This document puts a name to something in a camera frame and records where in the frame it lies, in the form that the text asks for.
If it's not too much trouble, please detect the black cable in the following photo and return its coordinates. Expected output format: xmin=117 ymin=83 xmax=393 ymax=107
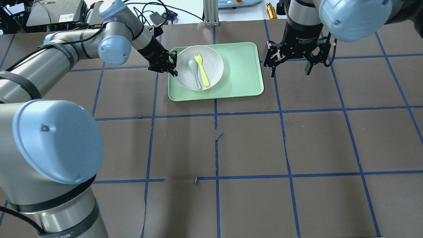
xmin=126 ymin=2 xmax=204 ymax=23

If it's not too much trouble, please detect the yellow plastic fork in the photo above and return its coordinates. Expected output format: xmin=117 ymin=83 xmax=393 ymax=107
xmin=194 ymin=52 xmax=210 ymax=87

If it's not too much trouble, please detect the black power adapter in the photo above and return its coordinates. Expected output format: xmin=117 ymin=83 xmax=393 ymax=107
xmin=149 ymin=12 xmax=167 ymax=27

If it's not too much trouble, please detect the aluminium extrusion post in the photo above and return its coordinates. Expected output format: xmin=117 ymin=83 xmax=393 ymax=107
xmin=203 ymin=0 xmax=220 ymax=26

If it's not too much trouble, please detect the mint green plastic tray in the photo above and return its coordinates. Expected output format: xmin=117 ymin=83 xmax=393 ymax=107
xmin=168 ymin=42 xmax=264 ymax=101

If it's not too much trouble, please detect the gold cylindrical bottle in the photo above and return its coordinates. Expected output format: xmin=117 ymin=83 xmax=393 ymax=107
xmin=266 ymin=2 xmax=278 ymax=20

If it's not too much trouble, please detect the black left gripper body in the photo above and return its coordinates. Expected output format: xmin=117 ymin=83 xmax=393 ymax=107
xmin=138 ymin=38 xmax=176 ymax=73

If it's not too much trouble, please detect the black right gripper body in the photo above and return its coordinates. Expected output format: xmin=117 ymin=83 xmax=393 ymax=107
xmin=263 ymin=23 xmax=332 ymax=68

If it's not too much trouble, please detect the grey electronics box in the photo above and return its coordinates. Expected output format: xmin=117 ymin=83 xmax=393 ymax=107
xmin=26 ymin=0 xmax=87 ymax=27

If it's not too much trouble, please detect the white round plate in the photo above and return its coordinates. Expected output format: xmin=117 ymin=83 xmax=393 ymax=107
xmin=175 ymin=46 xmax=224 ymax=91

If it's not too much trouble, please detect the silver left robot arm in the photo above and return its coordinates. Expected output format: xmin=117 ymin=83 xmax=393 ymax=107
xmin=1 ymin=0 xmax=187 ymax=238

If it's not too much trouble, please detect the teal plastic spoon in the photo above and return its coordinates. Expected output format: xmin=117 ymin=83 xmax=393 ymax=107
xmin=188 ymin=59 xmax=202 ymax=90

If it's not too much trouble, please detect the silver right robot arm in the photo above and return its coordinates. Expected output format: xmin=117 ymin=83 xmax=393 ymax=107
xmin=263 ymin=0 xmax=422 ymax=77

